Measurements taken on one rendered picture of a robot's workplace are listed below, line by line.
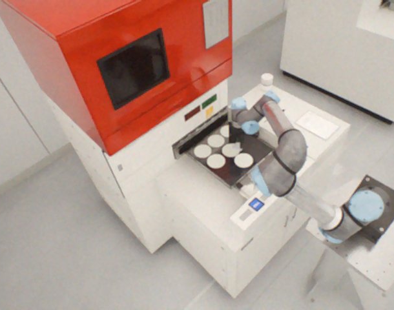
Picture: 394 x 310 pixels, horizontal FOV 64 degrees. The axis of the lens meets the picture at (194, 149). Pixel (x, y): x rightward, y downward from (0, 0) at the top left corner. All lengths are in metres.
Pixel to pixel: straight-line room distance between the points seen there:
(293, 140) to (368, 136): 2.22
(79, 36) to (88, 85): 0.18
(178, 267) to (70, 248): 0.88
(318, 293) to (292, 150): 1.45
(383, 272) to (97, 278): 1.84
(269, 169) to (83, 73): 0.74
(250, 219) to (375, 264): 0.58
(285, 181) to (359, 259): 0.63
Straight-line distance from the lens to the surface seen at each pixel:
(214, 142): 1.87
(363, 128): 3.44
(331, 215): 1.40
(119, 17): 1.22
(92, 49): 1.20
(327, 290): 2.46
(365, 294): 2.53
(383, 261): 1.72
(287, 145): 1.17
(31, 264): 2.87
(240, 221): 1.50
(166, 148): 1.78
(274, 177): 1.17
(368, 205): 1.42
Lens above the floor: 2.28
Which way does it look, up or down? 49 degrees down
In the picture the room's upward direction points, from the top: 8 degrees counter-clockwise
